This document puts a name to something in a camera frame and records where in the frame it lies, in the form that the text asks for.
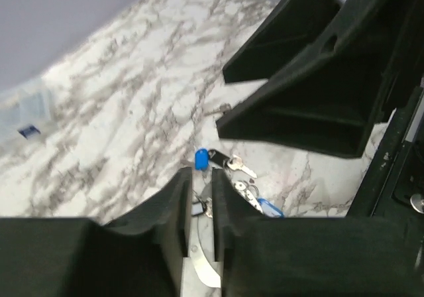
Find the blue key tag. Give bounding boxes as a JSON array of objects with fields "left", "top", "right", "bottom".
[
  {"left": 194, "top": 148, "right": 209, "bottom": 171},
  {"left": 257, "top": 198, "right": 284, "bottom": 217}
]

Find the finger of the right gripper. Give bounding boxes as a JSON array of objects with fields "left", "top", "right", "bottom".
[
  {"left": 216, "top": 0, "right": 423, "bottom": 158},
  {"left": 223, "top": 0, "right": 341, "bottom": 84}
]

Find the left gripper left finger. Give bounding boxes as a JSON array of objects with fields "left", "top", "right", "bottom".
[{"left": 1, "top": 168, "right": 192, "bottom": 296}]

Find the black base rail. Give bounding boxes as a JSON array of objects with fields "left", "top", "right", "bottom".
[{"left": 347, "top": 87, "right": 423, "bottom": 217}]

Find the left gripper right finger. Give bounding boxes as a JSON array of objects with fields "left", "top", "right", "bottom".
[{"left": 211, "top": 169, "right": 423, "bottom": 296}]

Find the clear plastic organizer box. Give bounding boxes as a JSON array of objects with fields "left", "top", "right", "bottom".
[{"left": 1, "top": 78, "right": 53, "bottom": 145}]

